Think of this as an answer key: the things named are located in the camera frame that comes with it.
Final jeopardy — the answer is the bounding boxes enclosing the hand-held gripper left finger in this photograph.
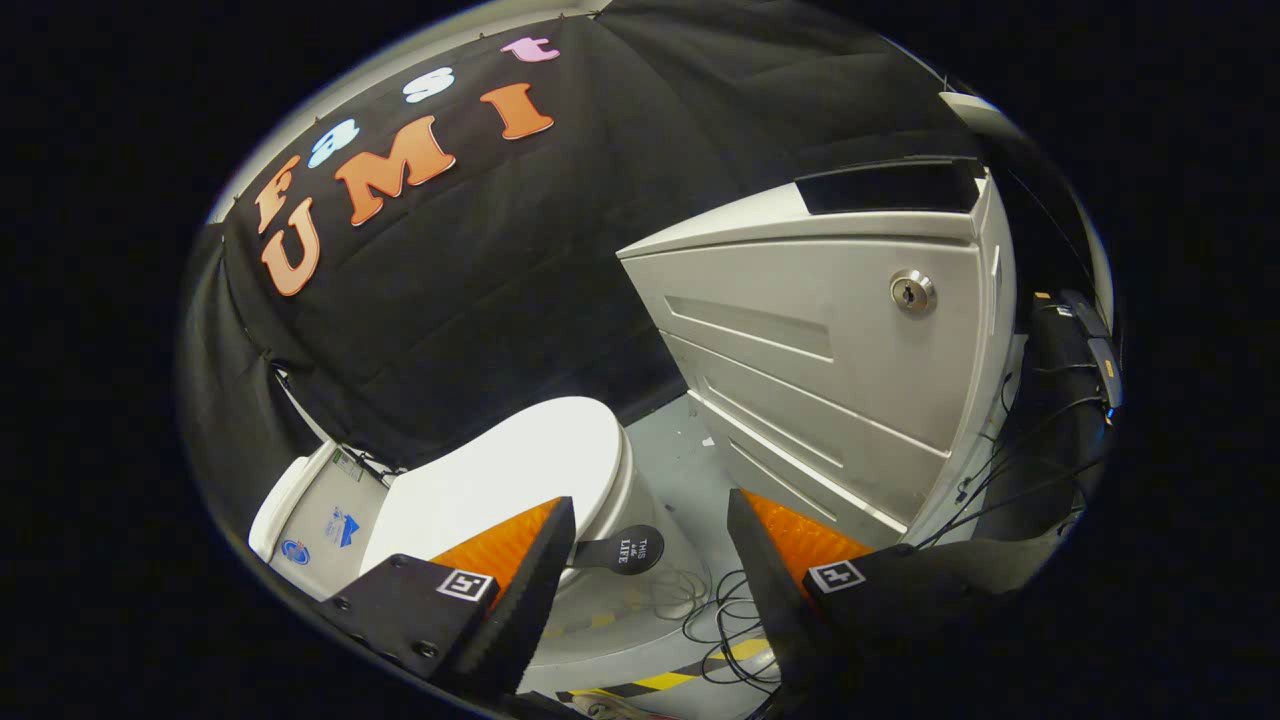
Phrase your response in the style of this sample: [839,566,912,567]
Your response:
[318,496,578,698]

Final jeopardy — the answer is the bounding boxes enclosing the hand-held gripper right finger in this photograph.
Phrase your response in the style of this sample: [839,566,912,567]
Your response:
[726,488,1011,717]

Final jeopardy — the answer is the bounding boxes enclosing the black lid lifting handle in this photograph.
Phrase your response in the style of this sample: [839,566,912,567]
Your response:
[572,524,665,576]

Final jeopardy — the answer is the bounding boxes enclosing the white toilet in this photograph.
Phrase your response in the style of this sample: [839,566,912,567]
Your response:
[248,440,721,691]

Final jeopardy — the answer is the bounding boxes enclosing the yellow black floor tape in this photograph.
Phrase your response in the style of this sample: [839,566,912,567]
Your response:
[555,638,773,703]

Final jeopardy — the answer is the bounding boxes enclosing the white drawer cabinet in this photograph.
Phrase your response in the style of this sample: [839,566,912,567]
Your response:
[617,157,1021,546]

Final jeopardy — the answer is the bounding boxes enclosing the black backdrop cloth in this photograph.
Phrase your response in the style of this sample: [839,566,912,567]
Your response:
[178,0,1001,521]

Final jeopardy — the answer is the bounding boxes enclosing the dark device with blue light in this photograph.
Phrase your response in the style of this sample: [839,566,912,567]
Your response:
[1033,288,1124,416]

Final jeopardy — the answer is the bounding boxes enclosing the black plastic holder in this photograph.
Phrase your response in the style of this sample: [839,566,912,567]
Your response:
[795,157,988,216]

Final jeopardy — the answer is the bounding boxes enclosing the black floor cables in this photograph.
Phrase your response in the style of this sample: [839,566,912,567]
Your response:
[650,565,783,693]

